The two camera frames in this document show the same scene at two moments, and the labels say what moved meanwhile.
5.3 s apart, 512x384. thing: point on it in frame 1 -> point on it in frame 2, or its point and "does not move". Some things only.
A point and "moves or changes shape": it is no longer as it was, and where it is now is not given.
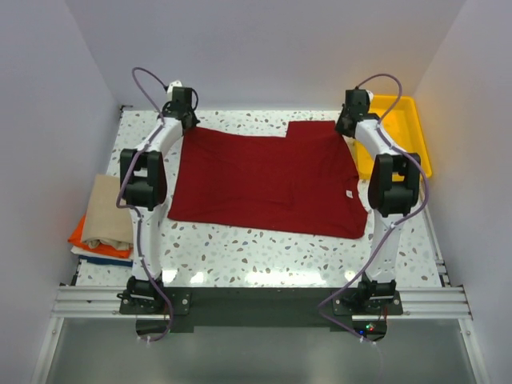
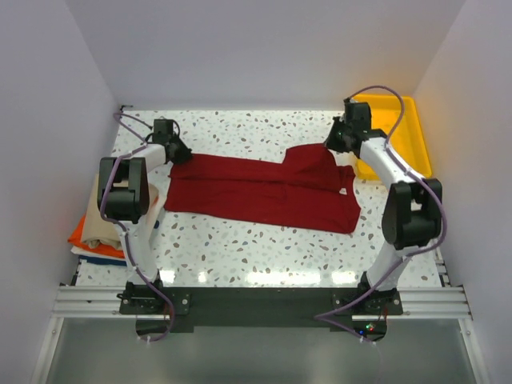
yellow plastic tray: [403, 123] does not move
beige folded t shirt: [107, 224] does not move
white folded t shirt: [89, 254] does not move
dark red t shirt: [306, 182] moves or changes shape
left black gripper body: [194, 122] -> [181, 151]
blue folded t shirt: [107, 261] does not move
